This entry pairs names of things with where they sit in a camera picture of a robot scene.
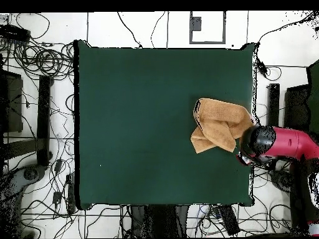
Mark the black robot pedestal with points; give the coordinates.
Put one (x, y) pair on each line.
(159, 221)

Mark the black plug adapter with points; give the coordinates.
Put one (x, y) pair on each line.
(262, 67)

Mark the black power adapter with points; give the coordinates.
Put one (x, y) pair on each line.
(58, 165)
(56, 198)

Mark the grey square floor frame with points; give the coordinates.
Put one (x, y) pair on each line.
(190, 37)

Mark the dark flat box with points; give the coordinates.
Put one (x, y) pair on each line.
(296, 109)
(13, 104)

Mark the dark green cloth pile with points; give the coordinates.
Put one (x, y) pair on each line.
(314, 99)

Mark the dark green table cloth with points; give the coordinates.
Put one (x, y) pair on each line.
(124, 112)

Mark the black wheeled base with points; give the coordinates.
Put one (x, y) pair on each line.
(31, 173)
(281, 180)

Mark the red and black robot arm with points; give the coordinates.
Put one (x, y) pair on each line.
(286, 142)

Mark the dark grey floor box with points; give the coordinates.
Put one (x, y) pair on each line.
(196, 23)

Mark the tan terry towel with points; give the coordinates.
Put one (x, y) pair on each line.
(219, 119)

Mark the black power strip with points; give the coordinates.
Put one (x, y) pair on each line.
(15, 32)
(229, 220)

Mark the black floor beam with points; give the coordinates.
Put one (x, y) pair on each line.
(274, 104)
(44, 112)

